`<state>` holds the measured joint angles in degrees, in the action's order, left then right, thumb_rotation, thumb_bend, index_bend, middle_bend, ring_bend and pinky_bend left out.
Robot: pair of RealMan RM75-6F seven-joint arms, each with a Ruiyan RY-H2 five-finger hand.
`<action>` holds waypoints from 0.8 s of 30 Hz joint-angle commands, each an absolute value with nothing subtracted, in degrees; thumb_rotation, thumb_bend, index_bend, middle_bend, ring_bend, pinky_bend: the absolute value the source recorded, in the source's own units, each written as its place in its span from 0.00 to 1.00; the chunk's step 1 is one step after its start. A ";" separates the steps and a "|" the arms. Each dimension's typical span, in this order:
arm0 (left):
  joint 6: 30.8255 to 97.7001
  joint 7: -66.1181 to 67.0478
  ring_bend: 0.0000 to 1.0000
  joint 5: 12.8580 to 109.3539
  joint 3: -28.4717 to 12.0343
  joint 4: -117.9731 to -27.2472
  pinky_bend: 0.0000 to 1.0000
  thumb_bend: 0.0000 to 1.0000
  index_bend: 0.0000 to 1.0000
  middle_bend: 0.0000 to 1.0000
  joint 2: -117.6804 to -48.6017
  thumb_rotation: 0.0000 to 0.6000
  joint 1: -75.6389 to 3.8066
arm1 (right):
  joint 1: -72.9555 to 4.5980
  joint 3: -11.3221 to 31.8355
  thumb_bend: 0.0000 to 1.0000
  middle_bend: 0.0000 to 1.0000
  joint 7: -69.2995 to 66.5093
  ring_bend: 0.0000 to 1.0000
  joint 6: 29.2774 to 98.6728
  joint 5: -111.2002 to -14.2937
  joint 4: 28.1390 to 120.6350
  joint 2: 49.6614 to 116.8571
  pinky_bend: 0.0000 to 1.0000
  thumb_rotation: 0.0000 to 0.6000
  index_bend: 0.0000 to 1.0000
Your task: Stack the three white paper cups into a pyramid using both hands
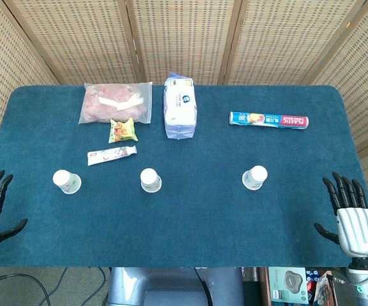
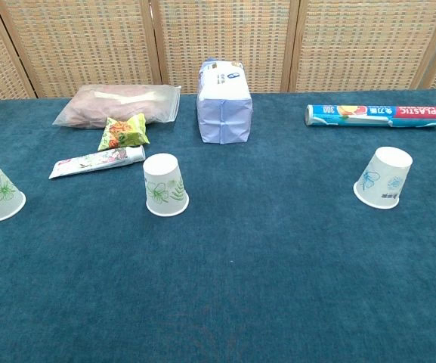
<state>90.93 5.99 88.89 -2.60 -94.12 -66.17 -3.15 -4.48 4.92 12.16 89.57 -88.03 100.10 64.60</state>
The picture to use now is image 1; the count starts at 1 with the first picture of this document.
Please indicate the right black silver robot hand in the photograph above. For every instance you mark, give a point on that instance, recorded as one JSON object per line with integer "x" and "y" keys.
{"x": 357, "y": 229}

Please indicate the white floral paper cup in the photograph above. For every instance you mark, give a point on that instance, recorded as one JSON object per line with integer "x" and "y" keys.
{"x": 65, "y": 181}
{"x": 150, "y": 179}
{"x": 255, "y": 177}

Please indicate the teal product box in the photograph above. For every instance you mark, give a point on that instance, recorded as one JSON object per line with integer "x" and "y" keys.
{"x": 287, "y": 283}

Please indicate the white floral toothpaste tube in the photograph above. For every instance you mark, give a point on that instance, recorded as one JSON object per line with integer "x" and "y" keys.
{"x": 110, "y": 155}

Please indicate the blue red plastic wrap roll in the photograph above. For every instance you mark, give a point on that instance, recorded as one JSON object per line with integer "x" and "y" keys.
{"x": 269, "y": 120}

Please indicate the green yellow snack packet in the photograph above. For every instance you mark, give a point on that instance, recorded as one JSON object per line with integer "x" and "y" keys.
{"x": 122, "y": 130}

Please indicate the clear zip bag pink contents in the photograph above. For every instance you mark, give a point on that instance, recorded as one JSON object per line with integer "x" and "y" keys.
{"x": 113, "y": 102}

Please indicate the blue felt table cloth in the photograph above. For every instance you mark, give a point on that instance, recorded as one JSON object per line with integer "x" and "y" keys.
{"x": 183, "y": 223}

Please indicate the grey robot torso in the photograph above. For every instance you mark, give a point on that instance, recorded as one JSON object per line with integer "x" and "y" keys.
{"x": 158, "y": 283}

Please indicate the pale blue tissue pack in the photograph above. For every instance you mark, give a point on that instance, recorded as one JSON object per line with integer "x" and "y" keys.
{"x": 180, "y": 111}

